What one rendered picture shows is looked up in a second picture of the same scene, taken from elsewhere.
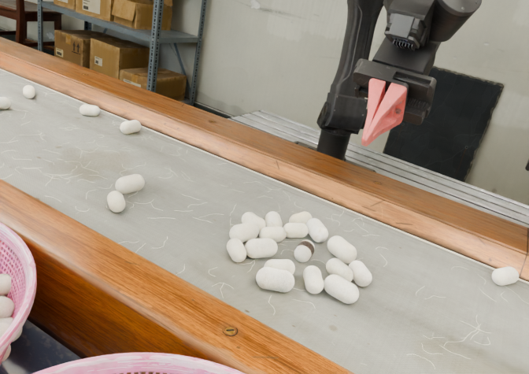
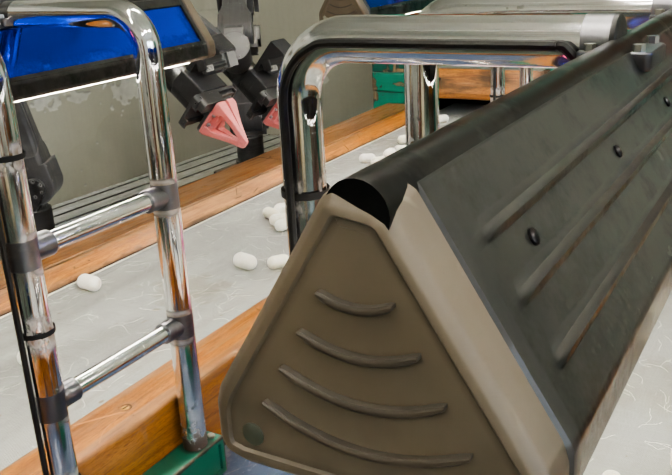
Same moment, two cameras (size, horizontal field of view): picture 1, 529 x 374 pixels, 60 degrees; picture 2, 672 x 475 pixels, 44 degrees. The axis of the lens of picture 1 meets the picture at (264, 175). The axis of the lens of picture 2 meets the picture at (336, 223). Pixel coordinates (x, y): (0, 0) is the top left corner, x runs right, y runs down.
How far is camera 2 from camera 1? 1.24 m
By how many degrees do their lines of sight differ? 77
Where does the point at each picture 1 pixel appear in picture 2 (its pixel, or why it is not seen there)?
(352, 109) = (56, 171)
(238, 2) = not seen: outside the picture
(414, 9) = (227, 45)
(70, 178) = (232, 290)
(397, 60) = (210, 84)
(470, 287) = not seen: hidden behind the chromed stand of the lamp
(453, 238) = (273, 178)
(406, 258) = not seen: hidden behind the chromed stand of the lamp
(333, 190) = (216, 204)
